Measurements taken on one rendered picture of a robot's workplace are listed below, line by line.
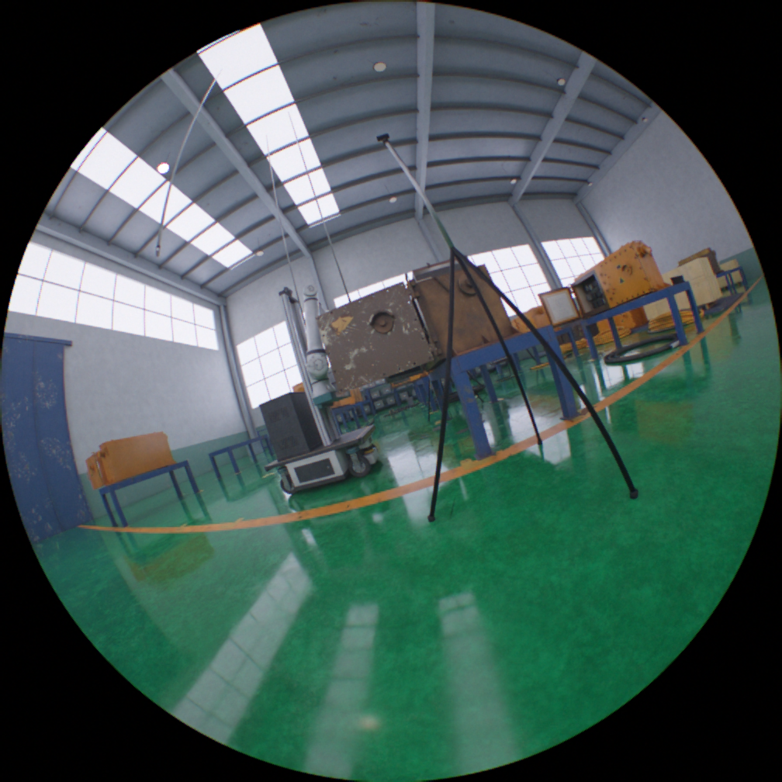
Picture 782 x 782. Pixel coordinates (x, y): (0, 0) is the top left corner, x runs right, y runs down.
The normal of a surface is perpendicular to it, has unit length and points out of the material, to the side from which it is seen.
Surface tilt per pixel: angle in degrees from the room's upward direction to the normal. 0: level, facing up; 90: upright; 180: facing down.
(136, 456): 90
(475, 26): 180
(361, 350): 90
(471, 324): 90
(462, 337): 90
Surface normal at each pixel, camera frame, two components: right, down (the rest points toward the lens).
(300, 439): -0.07, 0.01
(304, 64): 0.33, 0.94
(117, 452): 0.94, -0.33
